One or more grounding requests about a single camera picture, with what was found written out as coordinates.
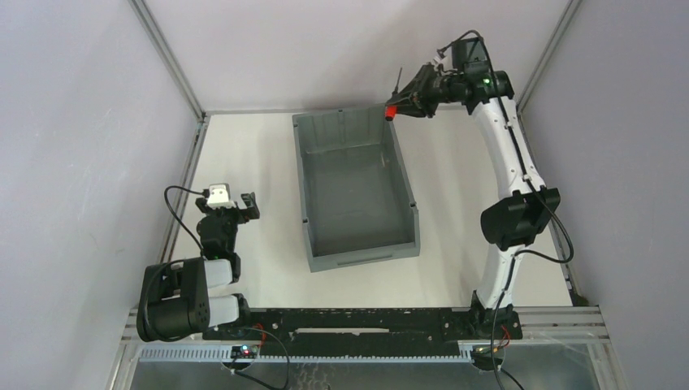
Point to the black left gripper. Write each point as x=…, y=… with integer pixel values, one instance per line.
x=229, y=214

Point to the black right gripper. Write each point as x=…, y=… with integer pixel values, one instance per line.
x=423, y=92

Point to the red handled screwdriver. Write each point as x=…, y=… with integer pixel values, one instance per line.
x=390, y=109

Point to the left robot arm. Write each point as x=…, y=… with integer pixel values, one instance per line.
x=175, y=299

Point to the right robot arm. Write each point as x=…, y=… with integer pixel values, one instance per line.
x=525, y=204

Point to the grey plastic bin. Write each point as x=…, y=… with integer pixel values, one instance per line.
x=357, y=205

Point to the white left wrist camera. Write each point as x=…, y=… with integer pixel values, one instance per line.
x=219, y=196

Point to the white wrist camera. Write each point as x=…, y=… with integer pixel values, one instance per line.
x=219, y=196
x=466, y=52

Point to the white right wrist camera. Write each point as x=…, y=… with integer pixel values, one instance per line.
x=466, y=52

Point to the black mounting rail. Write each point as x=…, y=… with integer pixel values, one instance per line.
x=379, y=332

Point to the grey slotted cable duct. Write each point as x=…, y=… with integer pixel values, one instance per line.
x=225, y=353

